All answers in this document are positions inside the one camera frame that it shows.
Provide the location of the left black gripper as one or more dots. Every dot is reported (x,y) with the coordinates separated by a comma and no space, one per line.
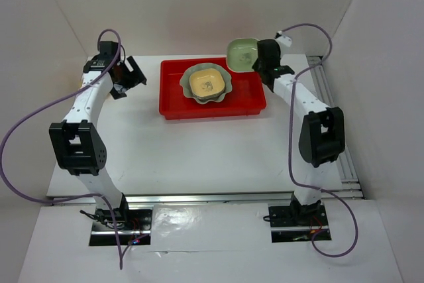
(135,72)

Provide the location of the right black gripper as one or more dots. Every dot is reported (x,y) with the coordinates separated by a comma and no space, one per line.
(256,65)

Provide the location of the green square dish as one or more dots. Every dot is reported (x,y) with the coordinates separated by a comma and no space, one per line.
(242,54)

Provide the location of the large green scalloped bowl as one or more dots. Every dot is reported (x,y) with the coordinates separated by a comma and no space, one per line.
(184,83)

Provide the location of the yellow square dish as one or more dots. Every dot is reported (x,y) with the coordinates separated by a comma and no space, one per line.
(206,83)

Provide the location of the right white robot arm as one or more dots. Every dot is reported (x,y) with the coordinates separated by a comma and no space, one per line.
(322,133)

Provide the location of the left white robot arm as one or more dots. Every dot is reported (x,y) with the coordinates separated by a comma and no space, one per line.
(78,146)

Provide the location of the red plastic bin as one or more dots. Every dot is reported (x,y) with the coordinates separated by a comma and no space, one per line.
(246,98)

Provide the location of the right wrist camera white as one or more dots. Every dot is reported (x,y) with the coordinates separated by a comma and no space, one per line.
(283,40)

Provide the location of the aluminium rail front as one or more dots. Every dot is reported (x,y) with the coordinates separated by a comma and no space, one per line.
(208,198)

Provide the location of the aluminium rail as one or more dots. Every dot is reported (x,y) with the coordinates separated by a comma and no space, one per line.
(208,198)
(351,188)

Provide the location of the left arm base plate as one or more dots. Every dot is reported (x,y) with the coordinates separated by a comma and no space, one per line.
(135,229)

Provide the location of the aluminium rail right side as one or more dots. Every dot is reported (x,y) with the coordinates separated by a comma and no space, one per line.
(351,188)

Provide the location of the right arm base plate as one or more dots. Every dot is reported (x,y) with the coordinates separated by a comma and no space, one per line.
(285,228)

